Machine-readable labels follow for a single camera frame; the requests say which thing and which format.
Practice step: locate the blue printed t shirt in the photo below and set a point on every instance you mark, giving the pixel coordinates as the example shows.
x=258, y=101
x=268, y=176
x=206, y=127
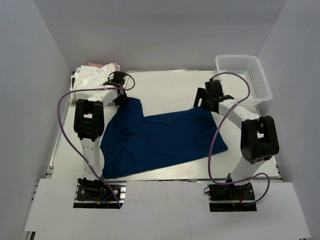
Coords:
x=133, y=143

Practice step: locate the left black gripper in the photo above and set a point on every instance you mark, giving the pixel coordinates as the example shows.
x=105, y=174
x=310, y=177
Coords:
x=121, y=99

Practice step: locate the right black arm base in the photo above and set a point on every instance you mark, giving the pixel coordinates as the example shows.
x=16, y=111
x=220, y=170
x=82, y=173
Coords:
x=231, y=198

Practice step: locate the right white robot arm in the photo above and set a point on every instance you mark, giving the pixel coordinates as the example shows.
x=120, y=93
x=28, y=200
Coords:
x=258, y=135

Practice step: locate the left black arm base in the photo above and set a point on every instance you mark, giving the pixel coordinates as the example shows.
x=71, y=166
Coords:
x=93, y=194

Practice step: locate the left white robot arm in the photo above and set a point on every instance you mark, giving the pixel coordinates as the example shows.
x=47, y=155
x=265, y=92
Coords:
x=89, y=120

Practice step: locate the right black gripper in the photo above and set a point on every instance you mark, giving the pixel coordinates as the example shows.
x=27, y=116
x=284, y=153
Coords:
x=200, y=99

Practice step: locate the white plastic basket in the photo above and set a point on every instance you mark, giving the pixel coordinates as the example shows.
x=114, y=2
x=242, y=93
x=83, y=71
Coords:
x=243, y=76

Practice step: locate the pink folded t shirt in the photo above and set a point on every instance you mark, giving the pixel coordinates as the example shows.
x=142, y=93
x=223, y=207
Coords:
x=98, y=65

